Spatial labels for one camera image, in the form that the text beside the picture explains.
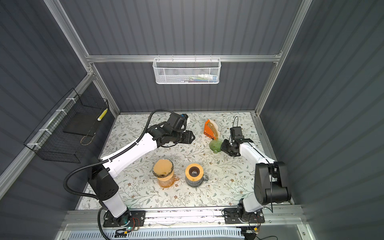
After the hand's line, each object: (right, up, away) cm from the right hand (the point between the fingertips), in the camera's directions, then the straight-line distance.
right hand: (224, 149), depth 92 cm
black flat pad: (-74, +16, -18) cm, 78 cm away
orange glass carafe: (-34, -19, -7) cm, 40 cm away
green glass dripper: (-5, +1, +6) cm, 8 cm away
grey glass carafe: (-18, -17, -11) cm, 27 cm away
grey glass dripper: (-37, -10, -19) cm, 43 cm away
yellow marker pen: (-70, +21, -10) cm, 74 cm away
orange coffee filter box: (-7, +12, +11) cm, 17 cm away
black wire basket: (-82, +7, -27) cm, 87 cm away
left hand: (-19, +8, -13) cm, 25 cm away
